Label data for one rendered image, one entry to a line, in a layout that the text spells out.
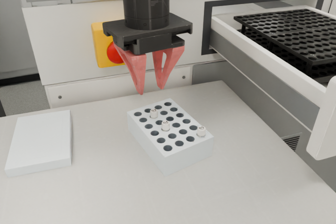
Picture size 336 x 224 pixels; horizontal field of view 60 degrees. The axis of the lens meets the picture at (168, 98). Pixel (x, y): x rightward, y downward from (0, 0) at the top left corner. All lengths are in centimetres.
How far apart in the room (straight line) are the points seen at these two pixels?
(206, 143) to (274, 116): 45
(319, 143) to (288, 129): 54
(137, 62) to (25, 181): 23
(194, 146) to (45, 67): 31
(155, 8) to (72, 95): 31
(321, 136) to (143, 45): 23
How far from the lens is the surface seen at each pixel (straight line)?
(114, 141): 49
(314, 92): 40
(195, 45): 62
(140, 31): 36
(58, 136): 49
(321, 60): 46
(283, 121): 89
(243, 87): 73
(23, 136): 52
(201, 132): 43
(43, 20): 55
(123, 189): 41
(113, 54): 50
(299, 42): 52
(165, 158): 40
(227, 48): 56
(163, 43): 36
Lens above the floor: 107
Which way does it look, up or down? 33 degrees down
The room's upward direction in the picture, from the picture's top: straight up
